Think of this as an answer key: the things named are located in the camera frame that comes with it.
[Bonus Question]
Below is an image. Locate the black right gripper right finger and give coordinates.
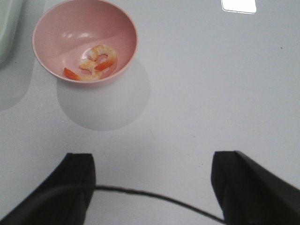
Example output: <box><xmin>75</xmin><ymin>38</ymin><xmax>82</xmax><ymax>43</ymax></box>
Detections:
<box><xmin>210</xmin><ymin>151</ymin><xmax>300</xmax><ymax>225</ymax></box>

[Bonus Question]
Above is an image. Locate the black thin cable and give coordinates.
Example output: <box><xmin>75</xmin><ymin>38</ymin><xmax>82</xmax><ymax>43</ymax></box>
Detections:
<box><xmin>93</xmin><ymin>185</ymin><xmax>225</xmax><ymax>223</ymax></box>

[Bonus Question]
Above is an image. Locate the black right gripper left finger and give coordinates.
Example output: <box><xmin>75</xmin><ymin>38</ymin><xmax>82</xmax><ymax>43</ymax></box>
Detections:
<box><xmin>0</xmin><ymin>153</ymin><xmax>96</xmax><ymax>225</ymax></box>

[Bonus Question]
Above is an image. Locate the pink plastic bowl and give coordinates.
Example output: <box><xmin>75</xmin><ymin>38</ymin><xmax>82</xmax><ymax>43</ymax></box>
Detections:
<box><xmin>32</xmin><ymin>0</ymin><xmax>138</xmax><ymax>86</ymax></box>

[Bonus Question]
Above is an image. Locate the mint green breakfast maker base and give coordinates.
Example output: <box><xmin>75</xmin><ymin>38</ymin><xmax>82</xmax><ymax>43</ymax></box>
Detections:
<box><xmin>0</xmin><ymin>0</ymin><xmax>23</xmax><ymax>64</ymax></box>

